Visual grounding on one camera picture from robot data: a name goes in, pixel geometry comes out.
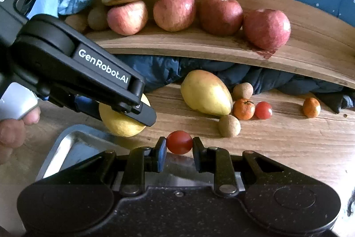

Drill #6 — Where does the red apple leftmost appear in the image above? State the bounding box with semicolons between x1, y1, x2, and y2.
107;1;149;36

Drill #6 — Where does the red cherry tomato on table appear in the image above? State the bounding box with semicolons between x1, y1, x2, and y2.
254;102;272;120

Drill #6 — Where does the red cherry tomato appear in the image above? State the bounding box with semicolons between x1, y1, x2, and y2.
167;131;193;155
254;102;272;120

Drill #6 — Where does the yellow green mango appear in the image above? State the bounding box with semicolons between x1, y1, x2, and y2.
181;70;233;116

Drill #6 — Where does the curved wooden shelf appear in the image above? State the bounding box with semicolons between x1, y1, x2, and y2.
87;0;354;88

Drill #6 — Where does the red apple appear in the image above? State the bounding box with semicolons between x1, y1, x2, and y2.
199;0;244;36
243;9;291;50
107;1;149;36
153;0;196;32

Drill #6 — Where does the orange mandarin beside mango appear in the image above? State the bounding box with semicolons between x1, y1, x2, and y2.
233;98;255;120

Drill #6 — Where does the silver metal tray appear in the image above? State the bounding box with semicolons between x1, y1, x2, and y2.
36;125;129;181

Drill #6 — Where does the red apple rightmost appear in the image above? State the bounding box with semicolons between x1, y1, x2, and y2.
243;9;291;50

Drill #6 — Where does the brown kiwi shelf far left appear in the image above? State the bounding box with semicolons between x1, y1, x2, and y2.
64;14;88;33

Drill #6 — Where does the orange mandarin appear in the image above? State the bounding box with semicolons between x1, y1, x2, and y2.
303;98;321;118
233;98;255;120

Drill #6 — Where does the dark blue jacket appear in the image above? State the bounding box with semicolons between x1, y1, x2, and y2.
115;54;354;114

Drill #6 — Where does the person's left hand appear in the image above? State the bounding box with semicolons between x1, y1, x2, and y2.
0;106;41;165

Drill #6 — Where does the yellow lemon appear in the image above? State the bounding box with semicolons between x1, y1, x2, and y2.
99;103;146;138

